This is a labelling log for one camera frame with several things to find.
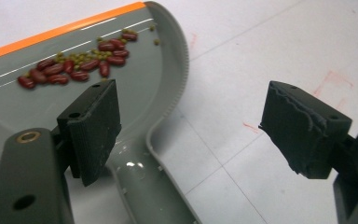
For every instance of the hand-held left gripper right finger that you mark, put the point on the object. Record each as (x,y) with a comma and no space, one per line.
(301,133)

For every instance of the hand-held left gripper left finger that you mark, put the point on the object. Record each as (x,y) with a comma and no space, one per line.
(93,130)

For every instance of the grey dustpan with orange edge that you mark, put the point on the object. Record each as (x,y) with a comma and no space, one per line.
(136,87)

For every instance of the pile of mixed beans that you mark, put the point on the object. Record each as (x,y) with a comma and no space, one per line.
(80,67)

